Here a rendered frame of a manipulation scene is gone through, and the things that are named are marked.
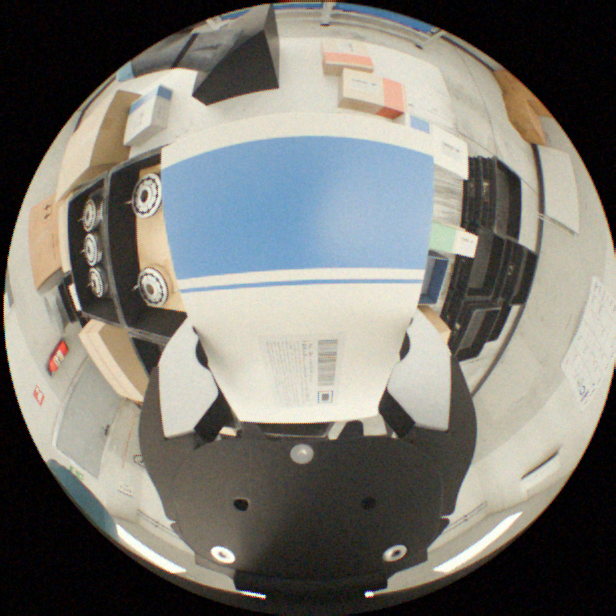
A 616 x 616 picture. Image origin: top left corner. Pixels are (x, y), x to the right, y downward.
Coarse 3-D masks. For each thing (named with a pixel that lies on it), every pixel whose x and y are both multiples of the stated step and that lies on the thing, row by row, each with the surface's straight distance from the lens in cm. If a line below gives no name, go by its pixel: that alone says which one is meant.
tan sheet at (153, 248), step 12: (156, 168) 52; (156, 216) 50; (144, 228) 54; (156, 228) 51; (144, 240) 54; (156, 240) 51; (144, 252) 55; (156, 252) 52; (168, 252) 50; (144, 264) 56; (168, 264) 51; (168, 300) 56; (180, 300) 53
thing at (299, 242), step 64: (256, 128) 9; (320, 128) 9; (384, 128) 9; (192, 192) 9; (256, 192) 8; (320, 192) 8; (384, 192) 9; (192, 256) 10; (256, 256) 9; (320, 256) 8; (384, 256) 9; (192, 320) 11; (256, 320) 10; (320, 320) 10; (384, 320) 11; (256, 384) 14; (320, 384) 13; (384, 384) 15
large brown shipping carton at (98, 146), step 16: (112, 96) 83; (128, 96) 86; (96, 112) 90; (112, 112) 80; (128, 112) 85; (80, 128) 102; (96, 128) 78; (112, 128) 79; (80, 144) 89; (96, 144) 74; (112, 144) 78; (64, 160) 108; (80, 160) 81; (96, 160) 73; (112, 160) 77; (64, 176) 99; (80, 176) 79; (96, 176) 90; (64, 192) 93
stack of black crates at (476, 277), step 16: (464, 224) 120; (480, 240) 130; (496, 240) 139; (464, 256) 120; (480, 256) 134; (496, 256) 138; (464, 272) 120; (480, 272) 139; (496, 272) 138; (464, 288) 119; (480, 288) 144
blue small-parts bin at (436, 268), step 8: (432, 256) 57; (440, 256) 61; (432, 264) 67; (440, 264) 65; (448, 264) 62; (432, 272) 68; (440, 272) 64; (424, 280) 67; (432, 280) 68; (440, 280) 64; (424, 288) 69; (432, 288) 67; (440, 288) 64; (424, 296) 68; (432, 296) 67; (424, 304) 63; (432, 304) 65
